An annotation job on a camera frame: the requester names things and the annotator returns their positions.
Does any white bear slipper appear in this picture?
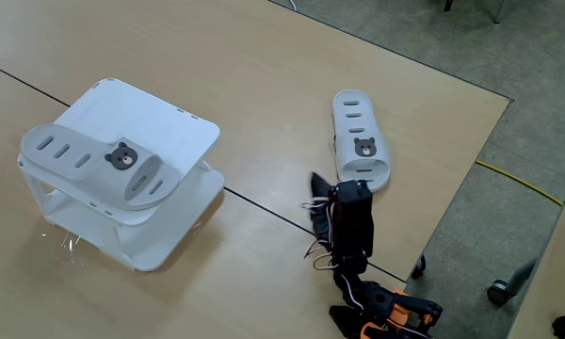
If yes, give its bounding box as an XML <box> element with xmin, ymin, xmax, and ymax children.
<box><xmin>19</xmin><ymin>122</ymin><xmax>181</xmax><ymax>212</ymax></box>
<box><xmin>331</xmin><ymin>89</ymin><xmax>393</xmax><ymax>193</ymax></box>

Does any white open shelf box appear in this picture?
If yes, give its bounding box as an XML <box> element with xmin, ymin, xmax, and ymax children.
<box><xmin>17</xmin><ymin>77</ymin><xmax>226</xmax><ymax>273</ymax></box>

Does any black caster wheel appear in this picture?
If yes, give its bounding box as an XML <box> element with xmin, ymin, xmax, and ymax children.
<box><xmin>411</xmin><ymin>253</ymin><xmax>428</xmax><ymax>280</ymax></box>

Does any grey caster wheel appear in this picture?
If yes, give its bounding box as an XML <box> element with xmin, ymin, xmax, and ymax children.
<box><xmin>486</xmin><ymin>279</ymin><xmax>512</xmax><ymax>307</ymax></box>

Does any grey chair leg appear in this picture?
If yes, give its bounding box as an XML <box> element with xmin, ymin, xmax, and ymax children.
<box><xmin>507</xmin><ymin>257</ymin><xmax>539</xmax><ymax>297</ymax></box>

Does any yellow floor cable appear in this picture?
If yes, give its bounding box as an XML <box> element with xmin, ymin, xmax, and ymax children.
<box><xmin>474</xmin><ymin>159</ymin><xmax>565</xmax><ymax>207</ymax></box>

